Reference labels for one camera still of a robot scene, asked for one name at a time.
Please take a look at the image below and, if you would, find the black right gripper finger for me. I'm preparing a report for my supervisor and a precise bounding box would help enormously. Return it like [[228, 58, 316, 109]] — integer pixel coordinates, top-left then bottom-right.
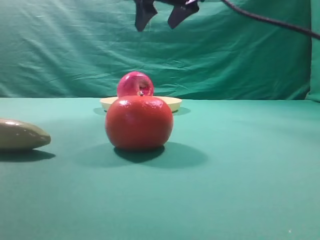
[[134, 0, 158, 32]]

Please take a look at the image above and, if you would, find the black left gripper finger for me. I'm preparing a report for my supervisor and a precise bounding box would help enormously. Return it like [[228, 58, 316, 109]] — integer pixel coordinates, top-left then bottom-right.
[[167, 2, 200, 29]]

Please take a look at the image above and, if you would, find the red apple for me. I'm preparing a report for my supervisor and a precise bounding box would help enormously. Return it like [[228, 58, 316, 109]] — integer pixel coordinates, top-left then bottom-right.
[[116, 71, 155, 98]]

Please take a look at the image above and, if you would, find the pale yellow plate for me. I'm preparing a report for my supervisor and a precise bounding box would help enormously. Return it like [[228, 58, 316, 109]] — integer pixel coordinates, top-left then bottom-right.
[[100, 96, 182, 112]]

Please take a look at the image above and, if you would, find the green backdrop cloth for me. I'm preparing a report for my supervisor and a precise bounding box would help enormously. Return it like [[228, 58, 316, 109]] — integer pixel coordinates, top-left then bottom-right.
[[0, 0, 320, 101]]

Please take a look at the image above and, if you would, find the orange red tomato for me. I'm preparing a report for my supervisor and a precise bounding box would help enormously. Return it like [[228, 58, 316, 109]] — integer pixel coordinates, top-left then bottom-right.
[[105, 95, 174, 151]]

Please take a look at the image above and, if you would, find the olive green mango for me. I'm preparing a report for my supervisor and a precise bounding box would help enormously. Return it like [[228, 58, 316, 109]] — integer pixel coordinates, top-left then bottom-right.
[[0, 118, 51, 151]]

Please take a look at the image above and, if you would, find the black cable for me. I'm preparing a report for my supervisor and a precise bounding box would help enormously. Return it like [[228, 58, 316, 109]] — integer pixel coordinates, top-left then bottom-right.
[[221, 0, 320, 40]]

